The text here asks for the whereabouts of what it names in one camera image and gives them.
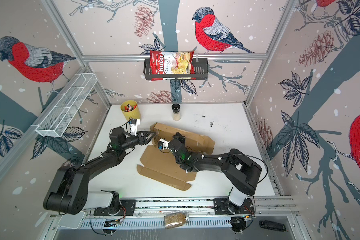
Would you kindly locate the white wire mesh shelf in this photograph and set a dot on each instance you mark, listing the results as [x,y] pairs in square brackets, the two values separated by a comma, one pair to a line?
[58,119]

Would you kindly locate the red cassava chips bag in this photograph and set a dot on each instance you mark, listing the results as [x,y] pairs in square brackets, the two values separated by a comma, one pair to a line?
[171,63]

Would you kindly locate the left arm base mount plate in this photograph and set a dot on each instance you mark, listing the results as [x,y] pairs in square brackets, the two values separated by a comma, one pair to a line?
[120,208]

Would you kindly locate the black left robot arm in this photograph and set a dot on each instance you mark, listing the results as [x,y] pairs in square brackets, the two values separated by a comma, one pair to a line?
[68,192]

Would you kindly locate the black wire wall basket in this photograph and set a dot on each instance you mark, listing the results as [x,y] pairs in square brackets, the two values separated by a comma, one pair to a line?
[196,70]

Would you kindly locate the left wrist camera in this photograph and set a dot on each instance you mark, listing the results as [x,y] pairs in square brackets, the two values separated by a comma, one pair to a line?
[134,123]

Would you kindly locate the brown cardboard box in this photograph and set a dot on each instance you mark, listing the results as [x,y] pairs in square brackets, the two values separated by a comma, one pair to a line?
[168,159]

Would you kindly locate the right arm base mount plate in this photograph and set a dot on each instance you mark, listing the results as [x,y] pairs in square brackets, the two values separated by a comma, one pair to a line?
[222,206]

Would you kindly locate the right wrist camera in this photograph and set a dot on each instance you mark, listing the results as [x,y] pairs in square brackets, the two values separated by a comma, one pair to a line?
[163,144]

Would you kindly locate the white square pad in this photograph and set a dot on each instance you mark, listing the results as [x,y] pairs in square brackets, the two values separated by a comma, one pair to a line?
[69,221]

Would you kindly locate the yellow plastic cup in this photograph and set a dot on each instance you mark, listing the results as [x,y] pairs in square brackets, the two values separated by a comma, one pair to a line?
[131,110]

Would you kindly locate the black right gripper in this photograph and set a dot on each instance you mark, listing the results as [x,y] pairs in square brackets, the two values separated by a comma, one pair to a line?
[181,139]

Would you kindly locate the black remote device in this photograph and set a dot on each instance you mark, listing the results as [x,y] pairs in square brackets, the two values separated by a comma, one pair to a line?
[273,226]

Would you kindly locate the glass spice grinder black cap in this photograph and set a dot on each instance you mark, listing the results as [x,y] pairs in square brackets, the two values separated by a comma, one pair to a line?
[176,112]

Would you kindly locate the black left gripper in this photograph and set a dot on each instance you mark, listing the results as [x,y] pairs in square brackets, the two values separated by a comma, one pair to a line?
[143,140]

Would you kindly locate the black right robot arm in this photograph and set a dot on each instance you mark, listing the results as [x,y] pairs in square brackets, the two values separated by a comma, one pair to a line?
[240,169]

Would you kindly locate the glass jar of grains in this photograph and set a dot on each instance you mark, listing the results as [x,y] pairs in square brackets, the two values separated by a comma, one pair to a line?
[176,220]

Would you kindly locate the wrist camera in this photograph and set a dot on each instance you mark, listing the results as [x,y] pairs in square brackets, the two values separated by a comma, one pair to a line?
[163,144]
[134,123]

